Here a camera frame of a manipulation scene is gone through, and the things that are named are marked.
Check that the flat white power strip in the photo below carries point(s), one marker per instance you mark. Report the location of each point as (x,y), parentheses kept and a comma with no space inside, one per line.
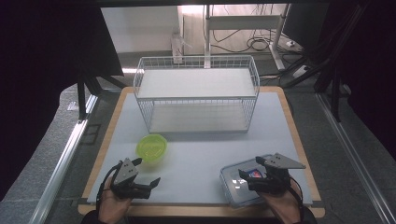
(300,71)

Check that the clear rectangular lidded container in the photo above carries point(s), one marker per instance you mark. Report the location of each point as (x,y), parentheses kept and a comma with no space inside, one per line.
(233,184)

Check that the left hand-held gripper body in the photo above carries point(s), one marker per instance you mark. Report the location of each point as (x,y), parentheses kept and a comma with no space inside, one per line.
(126,171)

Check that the upright white power strip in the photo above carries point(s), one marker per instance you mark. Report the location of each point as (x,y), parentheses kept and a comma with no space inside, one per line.
(176,46)

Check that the black curtain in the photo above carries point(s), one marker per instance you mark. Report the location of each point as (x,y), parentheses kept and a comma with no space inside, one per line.
(46,77)
(367,62)

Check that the aluminium rail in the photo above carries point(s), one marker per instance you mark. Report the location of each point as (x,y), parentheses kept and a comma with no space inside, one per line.
(351,155)
(62,165)

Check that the round container with green lid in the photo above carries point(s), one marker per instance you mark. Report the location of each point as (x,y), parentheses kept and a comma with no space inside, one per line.
(151,148)

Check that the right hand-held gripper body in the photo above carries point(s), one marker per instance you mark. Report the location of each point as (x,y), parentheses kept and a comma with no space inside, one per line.
(280,165)

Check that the person's right hand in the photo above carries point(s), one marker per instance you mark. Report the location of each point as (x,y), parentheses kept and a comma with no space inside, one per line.
(281,205)

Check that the black metal stand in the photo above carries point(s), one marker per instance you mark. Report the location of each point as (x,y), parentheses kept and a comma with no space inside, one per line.
(81,96)
(334,93)

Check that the white desk frame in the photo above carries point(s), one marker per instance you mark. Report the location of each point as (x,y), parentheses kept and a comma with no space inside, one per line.
(243,21)

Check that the person's left hand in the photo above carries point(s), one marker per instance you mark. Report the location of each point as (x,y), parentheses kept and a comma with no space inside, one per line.
(112,207)

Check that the dark monitor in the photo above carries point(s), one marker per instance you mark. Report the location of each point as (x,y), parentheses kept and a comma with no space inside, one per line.
(303,25)

